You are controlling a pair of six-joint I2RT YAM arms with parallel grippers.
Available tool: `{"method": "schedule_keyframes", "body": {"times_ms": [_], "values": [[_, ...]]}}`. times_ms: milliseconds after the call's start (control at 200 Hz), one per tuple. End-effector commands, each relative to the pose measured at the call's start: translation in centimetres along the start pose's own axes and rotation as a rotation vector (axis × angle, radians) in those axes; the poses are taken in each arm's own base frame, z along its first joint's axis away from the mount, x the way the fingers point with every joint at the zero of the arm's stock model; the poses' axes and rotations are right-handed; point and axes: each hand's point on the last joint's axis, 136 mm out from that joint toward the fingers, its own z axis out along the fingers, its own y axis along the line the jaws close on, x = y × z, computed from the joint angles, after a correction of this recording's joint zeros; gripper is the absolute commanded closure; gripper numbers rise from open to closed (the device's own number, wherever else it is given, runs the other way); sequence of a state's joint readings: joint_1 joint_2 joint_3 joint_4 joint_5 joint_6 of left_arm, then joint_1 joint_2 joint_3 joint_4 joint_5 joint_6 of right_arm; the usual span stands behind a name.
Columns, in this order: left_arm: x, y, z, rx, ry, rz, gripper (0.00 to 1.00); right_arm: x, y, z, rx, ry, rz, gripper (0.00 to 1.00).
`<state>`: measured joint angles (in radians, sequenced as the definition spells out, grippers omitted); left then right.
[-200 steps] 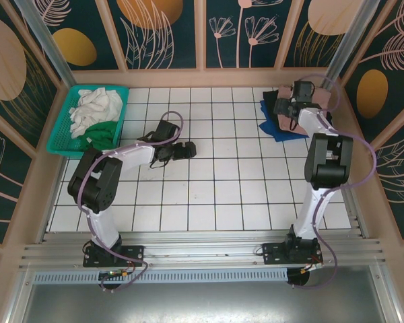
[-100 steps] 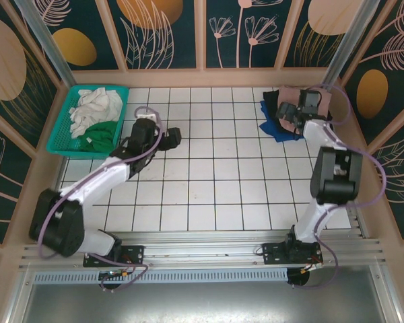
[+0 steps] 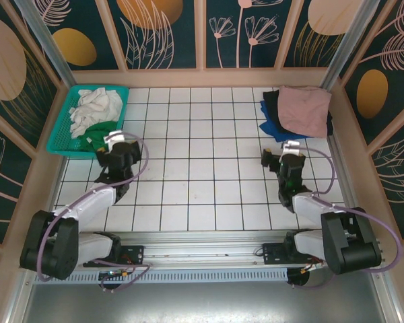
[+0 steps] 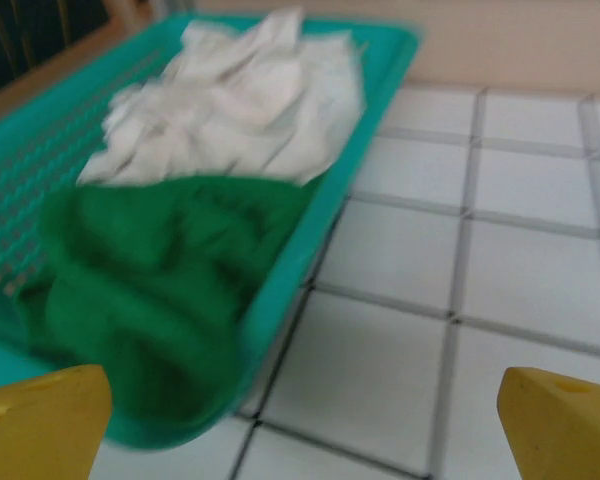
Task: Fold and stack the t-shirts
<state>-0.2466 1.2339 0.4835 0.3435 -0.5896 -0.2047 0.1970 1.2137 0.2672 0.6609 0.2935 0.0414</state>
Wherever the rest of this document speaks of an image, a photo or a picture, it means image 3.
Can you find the pink printed t-shirt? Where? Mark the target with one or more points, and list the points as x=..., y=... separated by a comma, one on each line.
x=303, y=111

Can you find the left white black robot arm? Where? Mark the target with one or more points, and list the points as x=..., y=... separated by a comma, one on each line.
x=60, y=245

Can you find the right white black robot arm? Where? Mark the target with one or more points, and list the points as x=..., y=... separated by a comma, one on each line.
x=350, y=242

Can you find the crumpled green t-shirt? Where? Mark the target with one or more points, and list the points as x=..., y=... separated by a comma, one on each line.
x=97, y=133

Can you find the folded blue t-shirt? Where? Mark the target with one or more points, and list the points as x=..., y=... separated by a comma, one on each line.
x=269, y=128

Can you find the crumpled white t-shirt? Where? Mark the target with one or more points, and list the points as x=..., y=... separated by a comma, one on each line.
x=94, y=107

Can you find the teal plastic basket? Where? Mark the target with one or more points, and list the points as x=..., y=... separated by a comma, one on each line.
x=59, y=148

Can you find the folded black t-shirt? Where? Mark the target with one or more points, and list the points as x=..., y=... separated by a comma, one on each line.
x=271, y=104

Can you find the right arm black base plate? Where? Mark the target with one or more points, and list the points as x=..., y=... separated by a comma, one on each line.
x=271, y=252

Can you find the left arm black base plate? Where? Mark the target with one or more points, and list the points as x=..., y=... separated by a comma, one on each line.
x=134, y=254

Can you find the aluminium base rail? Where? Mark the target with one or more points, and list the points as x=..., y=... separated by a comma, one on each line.
x=202, y=242

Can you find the aluminium frame post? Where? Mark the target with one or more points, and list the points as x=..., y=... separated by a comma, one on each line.
x=343, y=50
x=50, y=40

